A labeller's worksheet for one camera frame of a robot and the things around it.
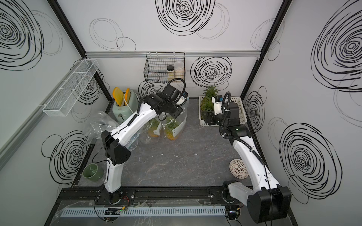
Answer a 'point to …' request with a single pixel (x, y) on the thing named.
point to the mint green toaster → (121, 113)
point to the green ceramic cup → (92, 172)
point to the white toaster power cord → (126, 101)
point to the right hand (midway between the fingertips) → (208, 112)
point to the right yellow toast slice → (127, 96)
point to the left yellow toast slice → (118, 95)
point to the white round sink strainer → (238, 169)
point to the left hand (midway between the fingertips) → (178, 109)
